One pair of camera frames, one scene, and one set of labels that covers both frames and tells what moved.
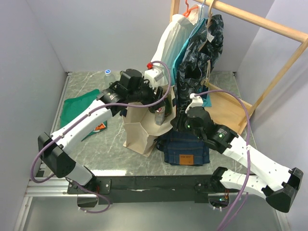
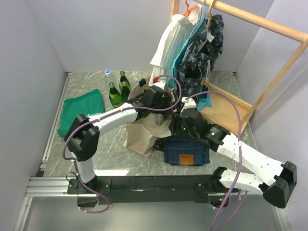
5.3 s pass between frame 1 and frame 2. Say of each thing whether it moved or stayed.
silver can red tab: stayed
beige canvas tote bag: stayed
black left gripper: moved
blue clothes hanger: stayed
